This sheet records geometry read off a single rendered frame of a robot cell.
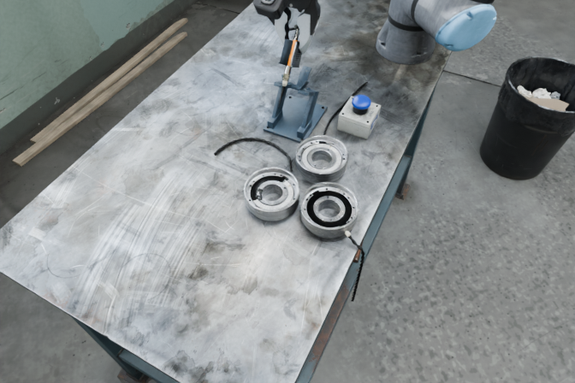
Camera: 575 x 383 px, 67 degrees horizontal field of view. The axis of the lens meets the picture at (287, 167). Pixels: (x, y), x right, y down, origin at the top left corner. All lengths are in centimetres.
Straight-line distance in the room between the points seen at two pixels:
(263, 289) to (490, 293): 116
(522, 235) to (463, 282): 34
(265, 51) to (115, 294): 72
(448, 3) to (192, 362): 82
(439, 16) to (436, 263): 101
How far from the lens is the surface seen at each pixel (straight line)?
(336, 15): 135
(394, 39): 117
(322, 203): 81
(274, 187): 84
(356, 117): 94
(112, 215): 89
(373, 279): 167
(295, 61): 85
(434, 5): 104
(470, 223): 190
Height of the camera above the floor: 148
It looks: 49 degrees down
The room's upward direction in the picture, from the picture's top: 1 degrees counter-clockwise
